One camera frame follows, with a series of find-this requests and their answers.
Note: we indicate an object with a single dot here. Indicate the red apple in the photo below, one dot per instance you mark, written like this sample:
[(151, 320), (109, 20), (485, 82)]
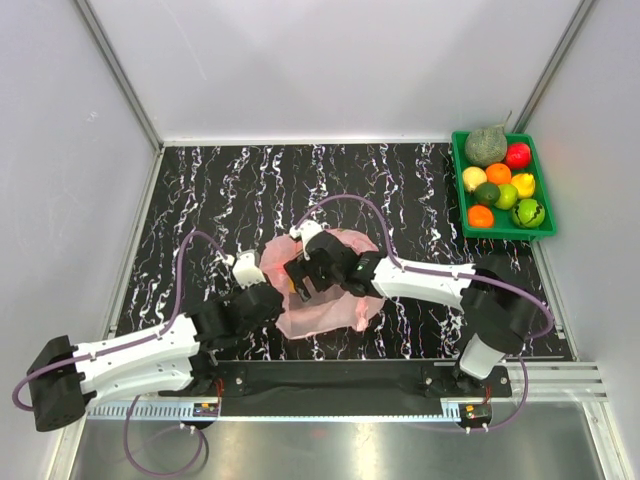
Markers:
[(518, 156)]

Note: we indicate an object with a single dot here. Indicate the green cracked ball fruit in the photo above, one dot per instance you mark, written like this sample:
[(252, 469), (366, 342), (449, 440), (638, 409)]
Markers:
[(528, 213)]

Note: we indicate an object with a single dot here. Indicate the dark green fruit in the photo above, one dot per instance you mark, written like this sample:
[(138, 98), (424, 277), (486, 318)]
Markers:
[(487, 194)]

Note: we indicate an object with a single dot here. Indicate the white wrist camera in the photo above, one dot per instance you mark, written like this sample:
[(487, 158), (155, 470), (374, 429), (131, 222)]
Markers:
[(303, 233), (246, 269)]

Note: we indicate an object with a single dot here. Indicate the green plastic tray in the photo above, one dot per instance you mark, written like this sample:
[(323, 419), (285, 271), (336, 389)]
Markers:
[(504, 228)]

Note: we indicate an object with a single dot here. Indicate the grey green melon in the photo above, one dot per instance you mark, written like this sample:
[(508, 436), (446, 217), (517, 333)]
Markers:
[(486, 146)]

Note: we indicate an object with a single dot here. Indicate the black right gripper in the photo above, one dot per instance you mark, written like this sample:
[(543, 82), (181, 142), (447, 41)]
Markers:
[(299, 269)]

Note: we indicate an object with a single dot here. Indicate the orange in tray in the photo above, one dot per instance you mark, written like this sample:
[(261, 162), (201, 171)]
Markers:
[(480, 216)]

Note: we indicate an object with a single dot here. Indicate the yellow lemon fruit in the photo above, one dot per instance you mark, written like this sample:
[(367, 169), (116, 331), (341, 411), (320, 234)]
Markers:
[(525, 185)]

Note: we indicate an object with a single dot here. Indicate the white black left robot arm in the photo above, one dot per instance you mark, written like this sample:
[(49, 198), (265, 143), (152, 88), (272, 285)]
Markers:
[(67, 380)]

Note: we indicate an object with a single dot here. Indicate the pale yellow round fruit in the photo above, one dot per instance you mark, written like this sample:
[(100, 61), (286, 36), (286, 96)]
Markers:
[(472, 177)]

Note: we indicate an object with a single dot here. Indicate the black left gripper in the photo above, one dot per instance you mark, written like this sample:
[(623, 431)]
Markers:
[(277, 312)]

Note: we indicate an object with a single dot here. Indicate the pink plastic bag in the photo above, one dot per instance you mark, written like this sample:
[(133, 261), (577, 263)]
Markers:
[(325, 311)]

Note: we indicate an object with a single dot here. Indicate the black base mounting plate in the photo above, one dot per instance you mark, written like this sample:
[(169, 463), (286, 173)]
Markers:
[(338, 388)]

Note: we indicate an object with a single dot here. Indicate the orange fruit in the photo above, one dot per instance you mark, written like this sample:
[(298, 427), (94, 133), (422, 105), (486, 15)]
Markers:
[(498, 174)]

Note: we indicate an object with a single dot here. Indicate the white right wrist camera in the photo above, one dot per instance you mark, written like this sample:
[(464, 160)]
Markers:
[(303, 233)]

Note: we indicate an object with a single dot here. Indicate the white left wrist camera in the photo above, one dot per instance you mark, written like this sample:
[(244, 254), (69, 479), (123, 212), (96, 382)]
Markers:
[(246, 269)]

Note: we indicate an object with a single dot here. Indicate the aluminium rail frame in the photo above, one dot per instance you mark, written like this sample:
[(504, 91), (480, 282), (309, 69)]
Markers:
[(360, 420)]

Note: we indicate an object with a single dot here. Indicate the lime green fruit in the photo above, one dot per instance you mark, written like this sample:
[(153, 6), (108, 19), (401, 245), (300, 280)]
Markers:
[(508, 197)]

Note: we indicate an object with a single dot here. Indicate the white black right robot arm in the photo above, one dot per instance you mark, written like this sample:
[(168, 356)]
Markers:
[(499, 314)]

